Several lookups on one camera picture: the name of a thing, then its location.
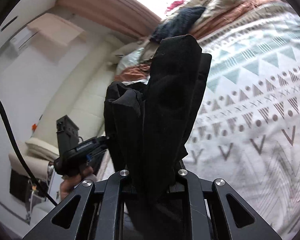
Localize large black shirt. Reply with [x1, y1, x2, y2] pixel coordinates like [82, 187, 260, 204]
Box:
[103, 34, 212, 240]

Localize red clothes by window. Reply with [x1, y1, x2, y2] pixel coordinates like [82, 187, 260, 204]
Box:
[165, 0, 187, 14]

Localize person left hand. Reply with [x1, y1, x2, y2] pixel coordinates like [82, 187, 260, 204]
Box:
[59, 166, 93, 200]

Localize cream leather headboard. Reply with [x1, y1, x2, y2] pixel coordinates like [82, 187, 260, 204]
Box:
[18, 35, 123, 180]

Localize white bedside cabinet left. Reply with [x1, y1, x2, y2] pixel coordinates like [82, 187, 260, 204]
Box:
[9, 163, 55, 225]

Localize patterned white bed cover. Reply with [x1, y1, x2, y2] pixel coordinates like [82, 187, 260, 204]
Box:
[99, 0, 300, 238]

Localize orange brown blanket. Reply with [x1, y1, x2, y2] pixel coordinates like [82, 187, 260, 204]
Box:
[114, 0, 278, 82]

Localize light green pillow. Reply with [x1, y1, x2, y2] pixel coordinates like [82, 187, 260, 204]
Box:
[115, 47, 144, 75]

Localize grey plush toy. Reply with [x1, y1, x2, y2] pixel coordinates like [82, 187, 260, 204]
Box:
[109, 42, 141, 61]

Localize beige hanging cloth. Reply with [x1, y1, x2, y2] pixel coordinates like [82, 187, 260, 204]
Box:
[27, 12, 87, 62]

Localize left pink curtain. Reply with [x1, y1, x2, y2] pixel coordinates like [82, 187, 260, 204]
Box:
[56, 0, 161, 39]

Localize dark knitted sweater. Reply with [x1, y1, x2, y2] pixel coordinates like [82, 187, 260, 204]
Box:
[149, 6, 206, 44]

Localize beige duvet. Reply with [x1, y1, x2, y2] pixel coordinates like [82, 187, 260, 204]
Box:
[162, 0, 249, 40]

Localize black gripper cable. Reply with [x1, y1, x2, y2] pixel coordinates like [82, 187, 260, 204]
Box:
[0, 90, 58, 207]

